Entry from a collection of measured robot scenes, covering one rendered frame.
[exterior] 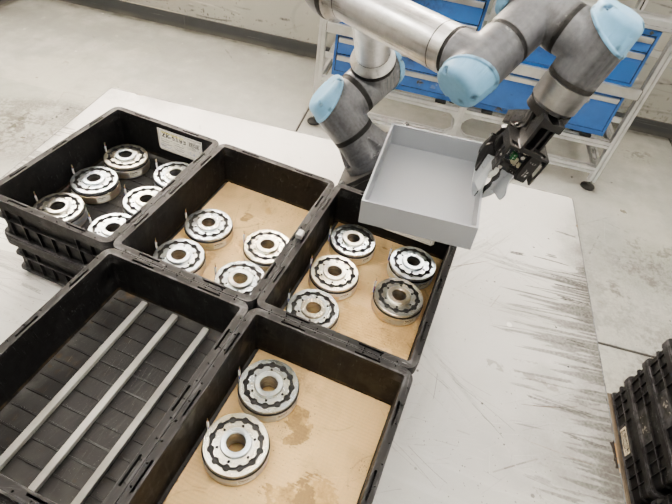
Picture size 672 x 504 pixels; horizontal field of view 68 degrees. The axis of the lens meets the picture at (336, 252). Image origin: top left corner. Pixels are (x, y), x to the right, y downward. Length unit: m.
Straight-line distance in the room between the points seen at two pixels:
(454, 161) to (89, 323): 0.78
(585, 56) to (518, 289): 0.72
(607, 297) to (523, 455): 1.61
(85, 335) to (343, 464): 0.51
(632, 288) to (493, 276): 1.45
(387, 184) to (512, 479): 0.61
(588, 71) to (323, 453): 0.69
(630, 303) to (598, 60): 1.96
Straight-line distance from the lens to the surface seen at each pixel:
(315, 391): 0.92
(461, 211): 0.96
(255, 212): 1.21
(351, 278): 1.04
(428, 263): 1.11
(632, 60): 2.96
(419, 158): 1.07
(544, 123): 0.83
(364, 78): 1.33
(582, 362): 1.32
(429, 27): 0.82
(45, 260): 1.26
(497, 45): 0.78
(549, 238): 1.59
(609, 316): 2.56
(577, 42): 0.82
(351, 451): 0.88
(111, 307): 1.05
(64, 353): 1.01
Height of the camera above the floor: 1.63
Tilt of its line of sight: 45 degrees down
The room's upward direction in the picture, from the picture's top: 10 degrees clockwise
